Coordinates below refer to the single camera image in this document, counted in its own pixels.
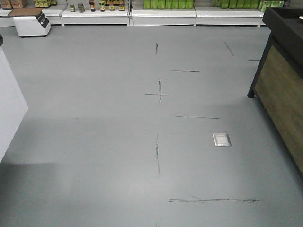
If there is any red-lid dark sauce jar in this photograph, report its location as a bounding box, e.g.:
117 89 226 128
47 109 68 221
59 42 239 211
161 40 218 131
89 0 96 12

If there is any row of green bottles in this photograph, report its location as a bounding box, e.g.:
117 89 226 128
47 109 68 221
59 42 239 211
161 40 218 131
143 0 194 9

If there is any yellow-label sauce jar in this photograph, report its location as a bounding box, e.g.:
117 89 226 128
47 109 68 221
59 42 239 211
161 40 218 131
99 0 106 12

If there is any white box appliance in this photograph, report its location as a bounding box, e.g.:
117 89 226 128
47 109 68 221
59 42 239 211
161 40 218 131
9 8 51 37

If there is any dark green pickle jar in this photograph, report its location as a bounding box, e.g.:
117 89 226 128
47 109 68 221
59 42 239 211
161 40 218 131
78 3 85 13

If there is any green-lid sauce jar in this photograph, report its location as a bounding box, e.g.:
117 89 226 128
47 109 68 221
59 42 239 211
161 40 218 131
69 3 76 12

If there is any black wooden produce stand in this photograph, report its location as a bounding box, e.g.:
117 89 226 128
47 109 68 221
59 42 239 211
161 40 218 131
247 7 303 176

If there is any metal floor socket plate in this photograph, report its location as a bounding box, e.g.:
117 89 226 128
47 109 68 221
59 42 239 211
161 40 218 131
212 133 232 147

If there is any white supermarket shelf unit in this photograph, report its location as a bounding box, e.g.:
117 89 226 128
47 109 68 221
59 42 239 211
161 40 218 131
0 0 269 27

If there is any dark yellow-label jar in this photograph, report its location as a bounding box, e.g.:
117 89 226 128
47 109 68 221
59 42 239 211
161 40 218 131
119 1 125 11

